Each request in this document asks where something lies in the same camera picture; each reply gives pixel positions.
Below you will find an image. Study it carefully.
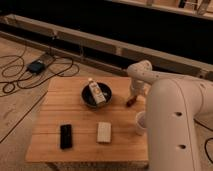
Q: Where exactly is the red pepper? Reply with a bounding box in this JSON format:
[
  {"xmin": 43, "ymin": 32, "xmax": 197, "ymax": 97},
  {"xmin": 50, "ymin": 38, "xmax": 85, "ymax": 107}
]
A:
[{"xmin": 126, "ymin": 96, "xmax": 137, "ymax": 107}]

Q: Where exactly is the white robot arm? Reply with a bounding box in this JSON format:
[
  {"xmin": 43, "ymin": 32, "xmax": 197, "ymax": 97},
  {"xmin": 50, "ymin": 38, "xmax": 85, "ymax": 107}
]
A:
[{"xmin": 127, "ymin": 60, "xmax": 213, "ymax": 171}]

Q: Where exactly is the small milk carton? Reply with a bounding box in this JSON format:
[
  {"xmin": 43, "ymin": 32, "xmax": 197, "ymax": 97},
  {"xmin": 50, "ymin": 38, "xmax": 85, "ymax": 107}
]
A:
[{"xmin": 88, "ymin": 78, "xmax": 106, "ymax": 106}]

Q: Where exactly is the black bowl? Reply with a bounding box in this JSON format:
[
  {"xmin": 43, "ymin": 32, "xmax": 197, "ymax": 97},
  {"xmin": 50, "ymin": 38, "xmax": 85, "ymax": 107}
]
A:
[{"xmin": 81, "ymin": 82, "xmax": 112, "ymax": 108}]

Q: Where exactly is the white rectangular sponge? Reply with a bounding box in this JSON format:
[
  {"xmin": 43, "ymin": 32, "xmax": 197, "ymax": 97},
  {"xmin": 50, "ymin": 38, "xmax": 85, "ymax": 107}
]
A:
[{"xmin": 97, "ymin": 122, "xmax": 112, "ymax": 143}]

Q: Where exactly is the wooden table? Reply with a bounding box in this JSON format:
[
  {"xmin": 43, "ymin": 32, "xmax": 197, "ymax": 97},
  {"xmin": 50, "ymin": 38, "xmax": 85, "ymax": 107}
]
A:
[{"xmin": 26, "ymin": 77, "xmax": 148, "ymax": 163}]

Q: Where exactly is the black rectangular remote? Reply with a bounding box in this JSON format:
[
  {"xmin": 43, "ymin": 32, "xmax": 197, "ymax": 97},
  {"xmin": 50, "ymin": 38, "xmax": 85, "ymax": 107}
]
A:
[{"xmin": 60, "ymin": 124, "xmax": 72, "ymax": 149}]

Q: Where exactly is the black power adapter box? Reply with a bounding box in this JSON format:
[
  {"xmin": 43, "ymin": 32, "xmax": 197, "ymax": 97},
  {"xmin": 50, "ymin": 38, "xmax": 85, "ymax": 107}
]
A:
[{"xmin": 27, "ymin": 61, "xmax": 45, "ymax": 74}]

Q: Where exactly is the black cable right side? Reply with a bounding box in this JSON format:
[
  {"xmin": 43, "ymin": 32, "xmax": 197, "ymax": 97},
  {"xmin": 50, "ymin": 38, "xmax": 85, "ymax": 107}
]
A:
[{"xmin": 194, "ymin": 119, "xmax": 213, "ymax": 164}]

